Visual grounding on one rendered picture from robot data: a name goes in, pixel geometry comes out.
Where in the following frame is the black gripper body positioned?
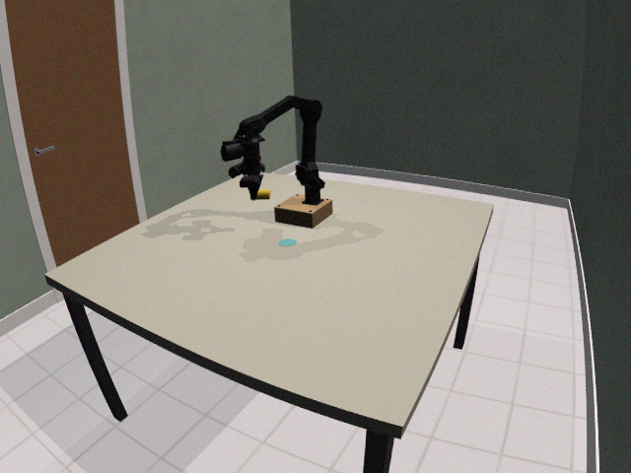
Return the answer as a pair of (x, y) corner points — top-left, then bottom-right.
(240, 155), (265, 188)

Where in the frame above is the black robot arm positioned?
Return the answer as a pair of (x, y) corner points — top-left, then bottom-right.
(221, 96), (325, 205)

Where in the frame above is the yellow cylinder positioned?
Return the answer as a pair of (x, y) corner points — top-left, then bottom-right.
(255, 190), (270, 200)

